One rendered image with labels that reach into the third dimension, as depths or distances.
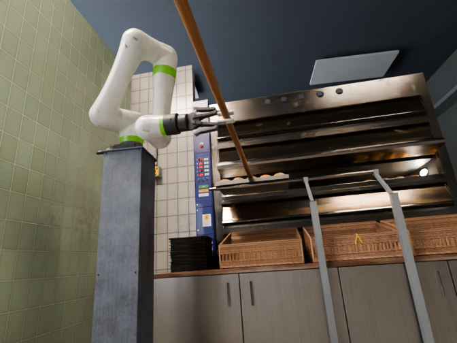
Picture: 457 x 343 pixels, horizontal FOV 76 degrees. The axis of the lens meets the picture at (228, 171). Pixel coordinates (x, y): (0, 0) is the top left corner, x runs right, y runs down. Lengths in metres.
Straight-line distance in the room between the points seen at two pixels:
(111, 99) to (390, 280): 1.82
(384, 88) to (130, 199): 2.37
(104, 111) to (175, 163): 1.32
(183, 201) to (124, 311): 1.42
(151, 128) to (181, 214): 1.48
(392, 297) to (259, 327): 0.78
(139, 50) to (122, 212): 0.76
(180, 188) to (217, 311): 1.18
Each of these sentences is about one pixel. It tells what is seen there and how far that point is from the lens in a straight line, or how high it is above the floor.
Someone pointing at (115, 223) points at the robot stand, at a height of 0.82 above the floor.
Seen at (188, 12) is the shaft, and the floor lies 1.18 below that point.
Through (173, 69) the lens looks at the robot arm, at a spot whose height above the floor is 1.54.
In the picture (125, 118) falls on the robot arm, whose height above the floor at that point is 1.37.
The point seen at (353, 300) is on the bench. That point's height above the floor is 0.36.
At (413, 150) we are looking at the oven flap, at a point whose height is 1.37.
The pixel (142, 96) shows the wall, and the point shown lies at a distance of 3.26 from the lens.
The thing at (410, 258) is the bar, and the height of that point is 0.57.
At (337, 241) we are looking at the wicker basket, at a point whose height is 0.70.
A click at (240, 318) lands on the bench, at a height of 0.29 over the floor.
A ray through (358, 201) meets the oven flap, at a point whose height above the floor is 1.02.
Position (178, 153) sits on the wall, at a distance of 2.82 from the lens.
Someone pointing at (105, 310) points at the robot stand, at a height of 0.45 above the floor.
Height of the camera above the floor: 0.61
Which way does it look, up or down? 18 degrees up
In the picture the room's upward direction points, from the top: 4 degrees counter-clockwise
